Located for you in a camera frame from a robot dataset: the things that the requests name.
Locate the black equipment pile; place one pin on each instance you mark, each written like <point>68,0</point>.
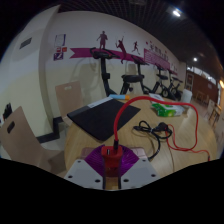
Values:
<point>7,111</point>

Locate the green wet wipes pack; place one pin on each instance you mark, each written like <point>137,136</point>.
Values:
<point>165,111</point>

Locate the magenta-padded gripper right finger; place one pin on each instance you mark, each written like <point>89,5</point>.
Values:
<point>140,171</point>

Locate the group of wooden chairs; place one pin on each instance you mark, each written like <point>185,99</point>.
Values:
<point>213,110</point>

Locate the red charger block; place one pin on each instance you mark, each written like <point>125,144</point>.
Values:
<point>111,156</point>

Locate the black desk mat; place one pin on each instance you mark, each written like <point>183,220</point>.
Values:
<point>96,120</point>

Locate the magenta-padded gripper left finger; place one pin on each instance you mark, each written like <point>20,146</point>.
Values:
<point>83,173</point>

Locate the blue and orange tube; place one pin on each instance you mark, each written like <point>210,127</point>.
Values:
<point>118,96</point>

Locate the round ceiling light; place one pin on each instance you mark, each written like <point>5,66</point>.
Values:
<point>176,13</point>
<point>195,59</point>

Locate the group of small wall posters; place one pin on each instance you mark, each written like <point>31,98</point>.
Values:
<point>60,39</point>

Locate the grey wall vent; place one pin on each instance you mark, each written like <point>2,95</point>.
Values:
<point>25,43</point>

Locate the group of black exercise bikes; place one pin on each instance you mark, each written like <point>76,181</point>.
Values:
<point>132,78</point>

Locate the white booklet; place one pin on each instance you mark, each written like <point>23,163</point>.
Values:
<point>156,96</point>

